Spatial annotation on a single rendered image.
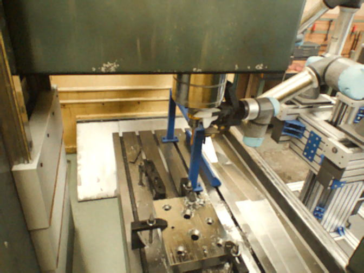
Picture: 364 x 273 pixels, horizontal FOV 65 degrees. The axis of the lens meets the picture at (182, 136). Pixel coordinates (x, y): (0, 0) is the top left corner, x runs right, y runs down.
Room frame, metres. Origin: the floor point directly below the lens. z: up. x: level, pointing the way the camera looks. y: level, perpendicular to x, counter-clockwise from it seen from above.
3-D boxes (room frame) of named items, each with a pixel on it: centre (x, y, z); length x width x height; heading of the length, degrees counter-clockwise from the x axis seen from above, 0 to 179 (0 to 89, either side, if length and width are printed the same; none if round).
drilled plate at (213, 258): (0.73, -0.06, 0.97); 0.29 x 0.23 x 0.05; 18
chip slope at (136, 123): (1.43, 0.17, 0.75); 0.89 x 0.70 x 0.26; 108
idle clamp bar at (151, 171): (1.03, 0.11, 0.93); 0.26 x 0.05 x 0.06; 23
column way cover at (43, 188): (0.67, 0.39, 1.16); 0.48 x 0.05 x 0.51; 18
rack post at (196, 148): (1.03, -0.07, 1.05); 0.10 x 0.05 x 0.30; 108
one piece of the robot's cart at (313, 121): (1.52, -0.91, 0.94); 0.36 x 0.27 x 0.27; 21
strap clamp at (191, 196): (0.91, -0.05, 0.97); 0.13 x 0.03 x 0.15; 18
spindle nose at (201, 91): (0.81, -0.03, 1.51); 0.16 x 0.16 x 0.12
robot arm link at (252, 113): (0.92, -0.21, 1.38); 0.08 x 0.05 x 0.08; 30
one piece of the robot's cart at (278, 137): (1.72, -0.78, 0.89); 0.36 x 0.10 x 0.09; 111
